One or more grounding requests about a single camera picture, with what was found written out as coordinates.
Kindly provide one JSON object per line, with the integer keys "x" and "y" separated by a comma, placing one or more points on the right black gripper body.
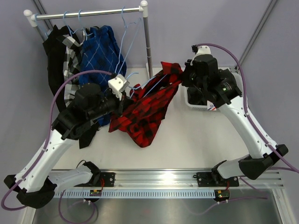
{"x": 190, "y": 79}

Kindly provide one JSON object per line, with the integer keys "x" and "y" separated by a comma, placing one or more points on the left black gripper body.
{"x": 120, "y": 104}

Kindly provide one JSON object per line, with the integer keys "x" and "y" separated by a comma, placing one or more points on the red black plaid shirt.
{"x": 142, "y": 119}

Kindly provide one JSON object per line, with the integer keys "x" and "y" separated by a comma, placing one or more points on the dark pinstriped shirt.
{"x": 195, "y": 96}

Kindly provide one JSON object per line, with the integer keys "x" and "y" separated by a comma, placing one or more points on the blue plaid shirt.
{"x": 101, "y": 52}

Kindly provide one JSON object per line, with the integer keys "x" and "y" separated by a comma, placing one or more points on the light blue wire hanger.
{"x": 131, "y": 29}

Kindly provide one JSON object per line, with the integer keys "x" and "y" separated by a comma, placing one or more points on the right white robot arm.
{"x": 263, "y": 151}

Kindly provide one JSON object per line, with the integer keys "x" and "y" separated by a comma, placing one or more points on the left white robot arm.
{"x": 34, "y": 184}

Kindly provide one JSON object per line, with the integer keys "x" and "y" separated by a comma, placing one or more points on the grey white plaid shirt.
{"x": 71, "y": 65}

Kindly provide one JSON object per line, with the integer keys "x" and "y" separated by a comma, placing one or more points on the blue hanger of black shirt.
{"x": 43, "y": 28}

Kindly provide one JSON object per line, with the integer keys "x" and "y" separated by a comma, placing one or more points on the white plastic basket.
{"x": 198, "y": 107}

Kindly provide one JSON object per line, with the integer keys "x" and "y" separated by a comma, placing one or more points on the metal clothes rack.
{"x": 142, "y": 8}

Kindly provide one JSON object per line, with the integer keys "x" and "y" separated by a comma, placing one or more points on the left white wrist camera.
{"x": 118, "y": 85}

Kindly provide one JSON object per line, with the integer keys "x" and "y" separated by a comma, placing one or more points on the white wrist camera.
{"x": 118, "y": 85}
{"x": 201, "y": 50}

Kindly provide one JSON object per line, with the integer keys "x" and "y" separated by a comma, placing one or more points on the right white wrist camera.
{"x": 201, "y": 50}

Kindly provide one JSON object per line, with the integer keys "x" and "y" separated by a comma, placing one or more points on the right aluminium frame post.
{"x": 262, "y": 22}

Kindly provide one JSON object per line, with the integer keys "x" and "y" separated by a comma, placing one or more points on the aluminium frame post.
{"x": 262, "y": 22}
{"x": 40, "y": 9}

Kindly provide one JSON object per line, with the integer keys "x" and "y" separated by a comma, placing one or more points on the white slotted cable duct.
{"x": 138, "y": 193}

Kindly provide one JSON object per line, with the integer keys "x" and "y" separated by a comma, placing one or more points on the aluminium mounting rail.
{"x": 182, "y": 179}

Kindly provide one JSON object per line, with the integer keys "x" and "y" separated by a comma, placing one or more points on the left aluminium frame post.
{"x": 40, "y": 9}

